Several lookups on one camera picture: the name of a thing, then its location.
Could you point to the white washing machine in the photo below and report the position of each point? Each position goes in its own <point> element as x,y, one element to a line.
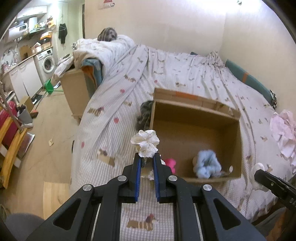
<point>45,65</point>

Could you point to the grey striped plush toy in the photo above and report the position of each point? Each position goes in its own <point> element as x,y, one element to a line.
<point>108,34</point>

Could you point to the yellow wooden chair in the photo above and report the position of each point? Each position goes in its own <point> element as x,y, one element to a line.
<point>11,154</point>

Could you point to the checkered dog-print bedsheet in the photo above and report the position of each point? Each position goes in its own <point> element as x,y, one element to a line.
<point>102,147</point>

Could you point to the open brown cardboard box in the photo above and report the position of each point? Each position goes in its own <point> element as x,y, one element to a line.
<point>186,124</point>

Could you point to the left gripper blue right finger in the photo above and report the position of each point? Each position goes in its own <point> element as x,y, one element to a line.
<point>200,212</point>

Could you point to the white kitchen cabinet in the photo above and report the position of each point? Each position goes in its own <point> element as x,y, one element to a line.
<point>25,79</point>

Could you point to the white folded duvet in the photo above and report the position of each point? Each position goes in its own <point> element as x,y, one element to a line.
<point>108,53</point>

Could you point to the teal bolster pillow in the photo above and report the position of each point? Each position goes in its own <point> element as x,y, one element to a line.
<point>252,82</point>

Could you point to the black hanging garment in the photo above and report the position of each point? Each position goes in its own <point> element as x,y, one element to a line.
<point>62,33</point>

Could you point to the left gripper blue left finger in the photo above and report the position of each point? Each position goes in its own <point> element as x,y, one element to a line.
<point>93,213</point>

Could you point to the green dustpan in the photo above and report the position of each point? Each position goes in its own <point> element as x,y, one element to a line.
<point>49,87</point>

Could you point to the brown bedside cardboard box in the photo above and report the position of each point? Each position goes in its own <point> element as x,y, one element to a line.
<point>78,89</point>

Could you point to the blue fluffy plush scrunchie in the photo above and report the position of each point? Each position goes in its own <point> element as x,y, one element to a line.
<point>206,165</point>

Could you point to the pink rubber duck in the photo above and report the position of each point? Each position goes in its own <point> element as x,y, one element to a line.
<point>172,164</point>

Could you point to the clear googly-eye toy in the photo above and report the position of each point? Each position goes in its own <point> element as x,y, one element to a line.
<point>227,172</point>

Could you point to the dark striped cloth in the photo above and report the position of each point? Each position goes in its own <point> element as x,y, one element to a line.
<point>144,119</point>

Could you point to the pink crumpled cloth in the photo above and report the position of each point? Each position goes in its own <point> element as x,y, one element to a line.
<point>282,128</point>

